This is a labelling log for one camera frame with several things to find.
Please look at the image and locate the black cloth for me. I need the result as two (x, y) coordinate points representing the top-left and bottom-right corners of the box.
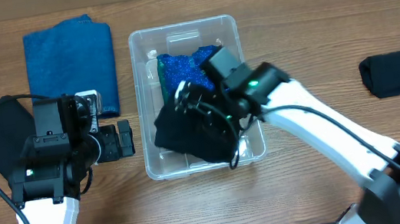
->
(358, 51), (400, 98)
(154, 95), (238, 163)
(0, 95), (35, 180)

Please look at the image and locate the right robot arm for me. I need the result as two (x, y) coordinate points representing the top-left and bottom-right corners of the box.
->
(170, 47), (400, 224)

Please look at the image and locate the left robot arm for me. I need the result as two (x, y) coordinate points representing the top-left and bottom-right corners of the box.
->
(8, 90), (135, 224)

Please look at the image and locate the clear plastic container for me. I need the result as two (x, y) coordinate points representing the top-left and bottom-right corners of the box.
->
(125, 12), (269, 183)

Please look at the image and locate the blue sequin garment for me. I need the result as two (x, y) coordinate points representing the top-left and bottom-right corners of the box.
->
(157, 45), (220, 103)

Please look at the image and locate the folded blue denim cloth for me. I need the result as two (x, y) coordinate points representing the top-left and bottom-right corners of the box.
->
(22, 14), (121, 117)

